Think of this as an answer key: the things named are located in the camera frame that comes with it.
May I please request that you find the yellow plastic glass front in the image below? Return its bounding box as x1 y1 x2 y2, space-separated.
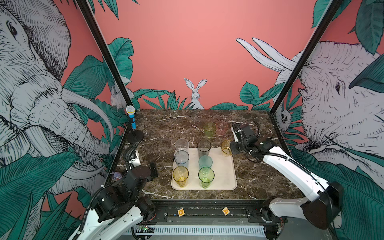
221 140 232 157

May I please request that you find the pink plastic glass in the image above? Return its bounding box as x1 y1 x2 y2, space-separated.
216 121 229 136

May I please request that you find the green plastic glass short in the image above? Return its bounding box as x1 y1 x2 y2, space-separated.
204 122 216 138

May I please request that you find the dark brown plastic glass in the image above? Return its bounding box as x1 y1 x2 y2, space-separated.
197 140 212 158

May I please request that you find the teal frosted glass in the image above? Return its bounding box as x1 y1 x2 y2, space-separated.
199 155 213 169

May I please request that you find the amber plastic glass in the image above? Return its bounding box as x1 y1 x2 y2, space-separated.
173 166 189 188

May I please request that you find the blue grey plastic glass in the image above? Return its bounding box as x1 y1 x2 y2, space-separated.
174 150 190 168

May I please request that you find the tall light green glass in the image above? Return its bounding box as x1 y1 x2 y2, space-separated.
198 167 215 189

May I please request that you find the beige square tray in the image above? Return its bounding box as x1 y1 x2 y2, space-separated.
171 148 237 191

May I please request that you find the clear plastic glass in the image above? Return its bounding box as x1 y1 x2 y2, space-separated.
175 138 189 152

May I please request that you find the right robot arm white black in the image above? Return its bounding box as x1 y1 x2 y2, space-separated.
230 124 344 230

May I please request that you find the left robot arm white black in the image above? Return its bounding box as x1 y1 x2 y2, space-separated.
69 163 158 240

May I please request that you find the small purple toy figure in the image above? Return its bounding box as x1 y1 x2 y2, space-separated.
111 172 123 181

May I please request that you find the wooden letter block left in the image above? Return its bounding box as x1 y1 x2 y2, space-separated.
178 208 185 217

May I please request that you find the wooden letter block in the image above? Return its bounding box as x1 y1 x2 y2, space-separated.
222 207 230 216
178 208 185 217

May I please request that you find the white ribbed vent strip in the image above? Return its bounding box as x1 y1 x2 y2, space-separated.
134 225 266 237

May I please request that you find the toy microphone on stand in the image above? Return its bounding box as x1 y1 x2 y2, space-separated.
126 105 144 144

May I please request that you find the wooden letter block right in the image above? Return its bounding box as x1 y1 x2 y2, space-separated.
222 207 230 216

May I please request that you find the black front rail base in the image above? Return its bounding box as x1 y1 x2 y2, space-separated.
143 199 328 224

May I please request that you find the right black frame post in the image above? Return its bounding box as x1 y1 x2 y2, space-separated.
269 0 343 115

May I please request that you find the black frame post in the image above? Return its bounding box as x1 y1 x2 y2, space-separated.
269 0 343 115
76 0 133 106

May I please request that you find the left black frame post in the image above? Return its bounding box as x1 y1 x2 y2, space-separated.
76 0 133 106

